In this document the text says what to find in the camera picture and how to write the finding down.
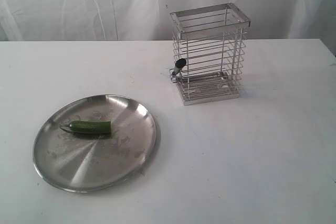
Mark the chrome wire utensil rack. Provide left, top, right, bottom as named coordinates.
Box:
left=170, top=3, right=250, bottom=105

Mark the white backdrop curtain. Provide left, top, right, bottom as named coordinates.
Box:
left=1, top=0, right=335, bottom=48

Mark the dark green zucchini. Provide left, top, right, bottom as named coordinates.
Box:
left=60, top=121, right=112, bottom=135

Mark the round stainless steel plate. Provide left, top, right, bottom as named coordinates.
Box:
left=33, top=94, right=160, bottom=193

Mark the black handled knife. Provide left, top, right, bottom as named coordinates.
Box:
left=172, top=58, right=187, bottom=77

